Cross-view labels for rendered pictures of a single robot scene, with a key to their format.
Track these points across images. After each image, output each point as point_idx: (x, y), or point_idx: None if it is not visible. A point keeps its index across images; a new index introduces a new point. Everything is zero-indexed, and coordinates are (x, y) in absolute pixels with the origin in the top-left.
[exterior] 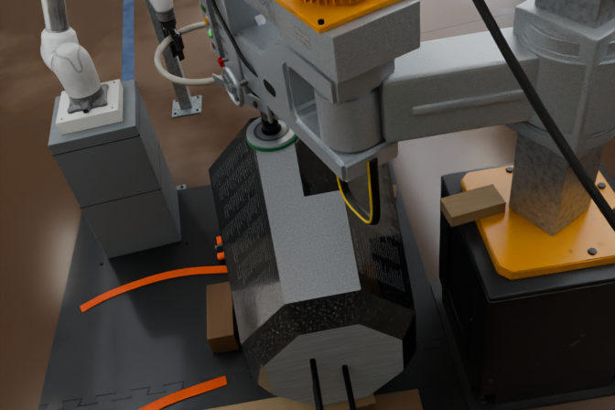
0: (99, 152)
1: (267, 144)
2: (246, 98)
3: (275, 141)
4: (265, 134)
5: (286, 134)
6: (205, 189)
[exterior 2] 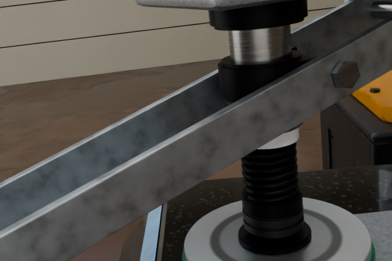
0: None
1: (359, 238)
2: (261, 120)
3: (343, 226)
4: (305, 240)
5: (305, 208)
6: None
